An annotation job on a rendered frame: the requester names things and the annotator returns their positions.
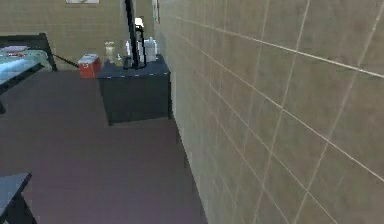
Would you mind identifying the red box with white lid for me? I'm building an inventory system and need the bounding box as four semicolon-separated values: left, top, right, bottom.
77;53;102;79

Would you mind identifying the white jug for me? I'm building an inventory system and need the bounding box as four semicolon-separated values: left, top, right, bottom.
144;36;158;63

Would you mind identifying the black rod on floor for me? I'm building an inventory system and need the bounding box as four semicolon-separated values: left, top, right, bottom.
53;54;80;68

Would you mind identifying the dark grey cabinet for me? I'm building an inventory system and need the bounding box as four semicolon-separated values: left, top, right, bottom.
96;54;174;127

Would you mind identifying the black framed bed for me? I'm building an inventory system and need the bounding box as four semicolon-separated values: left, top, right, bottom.
0;32;58;115

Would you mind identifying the black floor lamp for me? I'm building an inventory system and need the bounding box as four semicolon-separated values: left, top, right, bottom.
124;0;148;70

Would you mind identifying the framed wall picture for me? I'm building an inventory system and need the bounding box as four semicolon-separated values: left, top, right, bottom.
65;0;101;5

